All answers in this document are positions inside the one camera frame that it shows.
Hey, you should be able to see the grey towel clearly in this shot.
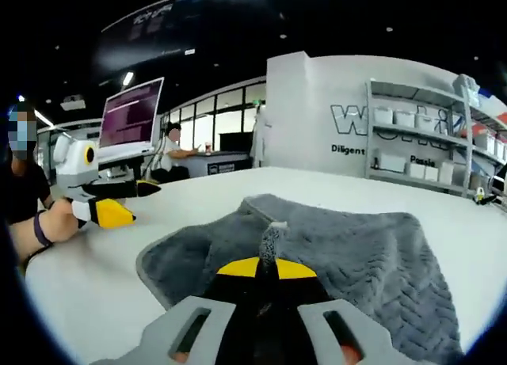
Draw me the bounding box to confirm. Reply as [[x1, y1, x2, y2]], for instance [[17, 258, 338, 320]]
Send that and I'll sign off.
[[135, 193, 464, 362]]

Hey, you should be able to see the person's left hand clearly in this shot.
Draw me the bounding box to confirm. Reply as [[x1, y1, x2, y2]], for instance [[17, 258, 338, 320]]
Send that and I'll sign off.
[[39, 200, 88, 244]]

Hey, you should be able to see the person in white shirt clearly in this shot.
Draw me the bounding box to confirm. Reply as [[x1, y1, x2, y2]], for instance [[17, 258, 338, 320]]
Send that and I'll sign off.
[[0, 158, 52, 226]]

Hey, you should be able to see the ceiling projector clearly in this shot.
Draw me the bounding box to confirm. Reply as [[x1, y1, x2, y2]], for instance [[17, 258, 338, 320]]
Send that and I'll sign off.
[[61, 95, 86, 111]]

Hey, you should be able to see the large white monitor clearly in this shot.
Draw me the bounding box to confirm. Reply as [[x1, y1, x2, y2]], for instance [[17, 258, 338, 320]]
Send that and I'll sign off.
[[97, 76, 166, 157]]

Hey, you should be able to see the purple wristband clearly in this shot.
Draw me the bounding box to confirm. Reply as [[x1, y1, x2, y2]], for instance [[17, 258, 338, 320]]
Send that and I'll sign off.
[[33, 209, 53, 248]]

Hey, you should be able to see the dark counter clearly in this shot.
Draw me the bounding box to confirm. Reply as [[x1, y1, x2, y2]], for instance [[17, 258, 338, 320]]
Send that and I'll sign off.
[[177, 149, 254, 180]]

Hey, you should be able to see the hanging white coat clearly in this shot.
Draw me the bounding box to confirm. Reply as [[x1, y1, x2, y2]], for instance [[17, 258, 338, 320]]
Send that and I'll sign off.
[[251, 103, 271, 168]]

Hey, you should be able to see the small yellow white device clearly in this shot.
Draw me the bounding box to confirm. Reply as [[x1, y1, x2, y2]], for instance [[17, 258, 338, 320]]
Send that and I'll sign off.
[[473, 186, 501, 206]]

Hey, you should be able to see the set of white storage bins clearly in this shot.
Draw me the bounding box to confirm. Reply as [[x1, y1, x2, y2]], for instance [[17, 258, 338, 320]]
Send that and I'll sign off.
[[372, 74, 507, 184]]

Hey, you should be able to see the grey metal shelf rack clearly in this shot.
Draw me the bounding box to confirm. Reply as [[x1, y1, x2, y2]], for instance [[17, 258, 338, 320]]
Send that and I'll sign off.
[[364, 74, 507, 200]]

